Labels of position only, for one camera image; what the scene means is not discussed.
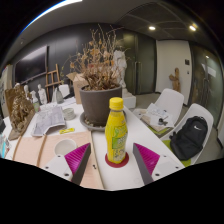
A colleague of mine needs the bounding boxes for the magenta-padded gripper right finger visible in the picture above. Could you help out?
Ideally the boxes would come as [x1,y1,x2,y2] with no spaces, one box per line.
[132,143,183,186]

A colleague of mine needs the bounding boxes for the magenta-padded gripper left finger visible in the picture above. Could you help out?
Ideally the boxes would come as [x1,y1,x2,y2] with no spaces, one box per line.
[42,143,92,186]

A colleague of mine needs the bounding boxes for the yellow drink bottle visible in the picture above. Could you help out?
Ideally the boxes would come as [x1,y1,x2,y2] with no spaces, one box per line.
[104,96,129,165]

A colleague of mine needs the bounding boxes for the small yellow packet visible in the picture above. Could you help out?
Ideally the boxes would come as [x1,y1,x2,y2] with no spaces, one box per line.
[59,127,76,135]

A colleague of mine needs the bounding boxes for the flat round red coaster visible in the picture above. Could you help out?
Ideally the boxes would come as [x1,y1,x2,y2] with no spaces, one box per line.
[104,151,130,169]

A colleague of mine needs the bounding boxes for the grey plant saucer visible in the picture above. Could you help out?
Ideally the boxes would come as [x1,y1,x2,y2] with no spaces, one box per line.
[78,111,108,132]

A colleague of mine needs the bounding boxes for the stack of papers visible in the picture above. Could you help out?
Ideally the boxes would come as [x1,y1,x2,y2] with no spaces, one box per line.
[139,102,176,134]

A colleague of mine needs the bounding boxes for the white tape roll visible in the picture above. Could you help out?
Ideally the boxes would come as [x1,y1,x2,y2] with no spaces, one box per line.
[62,107,77,121]

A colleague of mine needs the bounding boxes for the black backpack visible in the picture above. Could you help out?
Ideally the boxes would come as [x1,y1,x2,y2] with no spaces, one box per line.
[169,115,209,162]

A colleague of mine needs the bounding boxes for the grey printed newspaper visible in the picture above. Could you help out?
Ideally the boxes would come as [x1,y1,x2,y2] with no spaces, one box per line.
[30,105,67,138]

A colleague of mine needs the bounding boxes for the tan wooden board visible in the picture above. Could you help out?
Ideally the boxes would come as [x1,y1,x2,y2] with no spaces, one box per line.
[12,130,105,190]

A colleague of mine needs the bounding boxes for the dried plant in grey pot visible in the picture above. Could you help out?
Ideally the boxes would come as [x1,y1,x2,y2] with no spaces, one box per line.
[68,24,129,127]

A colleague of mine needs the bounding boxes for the white plastic chair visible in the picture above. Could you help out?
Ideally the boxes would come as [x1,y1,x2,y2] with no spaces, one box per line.
[162,102,215,168]
[58,83,71,98]
[133,87,185,138]

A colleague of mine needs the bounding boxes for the clear glass bottle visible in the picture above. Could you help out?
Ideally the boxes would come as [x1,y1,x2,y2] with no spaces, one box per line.
[54,87,65,104]

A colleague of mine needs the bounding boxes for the white spray bottle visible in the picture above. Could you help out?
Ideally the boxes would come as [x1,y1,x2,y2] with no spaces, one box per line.
[31,90,41,113]

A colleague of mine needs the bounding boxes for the brown cardboard box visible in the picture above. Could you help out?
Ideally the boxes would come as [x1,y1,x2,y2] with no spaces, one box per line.
[65,72,89,105]

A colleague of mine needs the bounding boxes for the white plaster bust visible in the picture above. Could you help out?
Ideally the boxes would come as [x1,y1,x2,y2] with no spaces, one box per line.
[23,84,33,101]
[37,83,48,105]

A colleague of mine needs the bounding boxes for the brown sculpture on wooden base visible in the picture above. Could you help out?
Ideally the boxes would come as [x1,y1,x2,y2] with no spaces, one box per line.
[4,84,36,141]

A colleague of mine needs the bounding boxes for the wooden easel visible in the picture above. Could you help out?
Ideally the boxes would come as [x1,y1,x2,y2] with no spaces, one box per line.
[44,63,64,103]

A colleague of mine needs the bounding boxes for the wooden mannequin figure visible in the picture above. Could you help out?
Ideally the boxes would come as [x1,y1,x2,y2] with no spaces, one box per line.
[168,67,181,93]

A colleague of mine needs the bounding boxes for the white plaster statue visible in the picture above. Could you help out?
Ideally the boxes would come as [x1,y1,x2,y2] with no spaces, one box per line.
[111,49,137,109]

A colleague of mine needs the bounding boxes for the black wall screen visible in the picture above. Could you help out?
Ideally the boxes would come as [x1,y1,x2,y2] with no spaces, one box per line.
[13,45,49,85]

